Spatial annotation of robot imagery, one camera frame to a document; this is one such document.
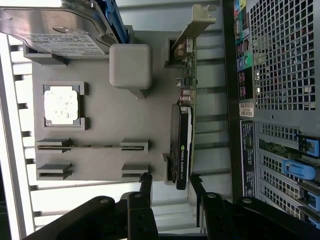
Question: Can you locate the blue disk carrier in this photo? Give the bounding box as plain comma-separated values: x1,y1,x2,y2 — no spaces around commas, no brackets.
104,0,128,44

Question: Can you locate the open black PC case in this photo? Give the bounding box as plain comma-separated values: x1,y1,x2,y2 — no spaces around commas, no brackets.
222,0,320,240

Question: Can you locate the silver CPU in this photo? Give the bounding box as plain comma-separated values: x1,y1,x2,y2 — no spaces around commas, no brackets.
43,86,81,126

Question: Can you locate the green RAM stick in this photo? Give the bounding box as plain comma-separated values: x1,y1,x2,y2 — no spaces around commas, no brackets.
36,144,147,152

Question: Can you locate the silver hard disk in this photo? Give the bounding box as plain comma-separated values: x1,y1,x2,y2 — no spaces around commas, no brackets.
0,0,118,60

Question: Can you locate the blue slot clip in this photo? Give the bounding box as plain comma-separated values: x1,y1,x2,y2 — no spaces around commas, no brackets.
282,159,316,181
297,134,316,154

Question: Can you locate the grey parts rack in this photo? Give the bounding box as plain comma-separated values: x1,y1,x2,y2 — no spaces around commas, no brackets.
23,23,198,187

